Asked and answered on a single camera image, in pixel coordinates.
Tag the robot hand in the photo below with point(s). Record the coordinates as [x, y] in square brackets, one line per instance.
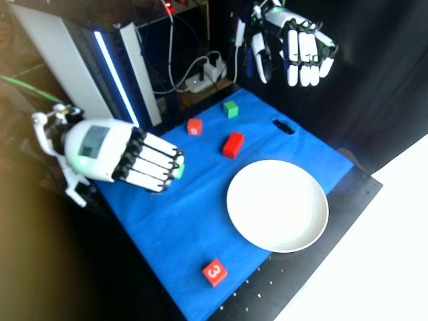
[306, 47]
[97, 147]

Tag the green cube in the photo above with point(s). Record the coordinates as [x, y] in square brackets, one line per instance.
[231, 109]
[180, 171]

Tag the plain red cube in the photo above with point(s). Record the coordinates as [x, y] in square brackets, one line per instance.
[232, 147]

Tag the white round plate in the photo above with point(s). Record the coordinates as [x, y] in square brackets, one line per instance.
[277, 207]

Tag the white adapter box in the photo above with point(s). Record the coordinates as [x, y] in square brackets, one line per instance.
[239, 33]

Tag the small black object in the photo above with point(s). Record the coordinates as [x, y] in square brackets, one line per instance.
[284, 127]

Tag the white computer tower, blue light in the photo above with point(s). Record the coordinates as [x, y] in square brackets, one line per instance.
[67, 67]

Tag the black curtain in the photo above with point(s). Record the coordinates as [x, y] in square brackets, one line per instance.
[384, 83]

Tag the small red number cube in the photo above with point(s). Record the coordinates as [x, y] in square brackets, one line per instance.
[194, 127]

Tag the white power strip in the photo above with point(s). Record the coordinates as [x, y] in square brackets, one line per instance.
[200, 83]

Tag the blue cloth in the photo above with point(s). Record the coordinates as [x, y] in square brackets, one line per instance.
[184, 217]

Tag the red cube with number three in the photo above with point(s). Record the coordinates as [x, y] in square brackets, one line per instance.
[214, 272]

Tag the black perforated base board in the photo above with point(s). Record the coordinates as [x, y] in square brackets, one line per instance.
[301, 277]

